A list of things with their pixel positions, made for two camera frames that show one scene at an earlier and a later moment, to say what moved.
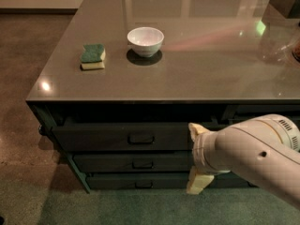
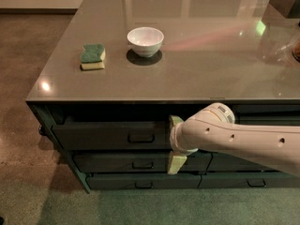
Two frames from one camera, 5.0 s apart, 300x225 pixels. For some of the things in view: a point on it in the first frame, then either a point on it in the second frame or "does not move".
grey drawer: (134, 162) does not move
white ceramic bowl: (146, 41) does not move
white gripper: (202, 155) to (177, 140)
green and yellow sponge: (93, 56) does not move
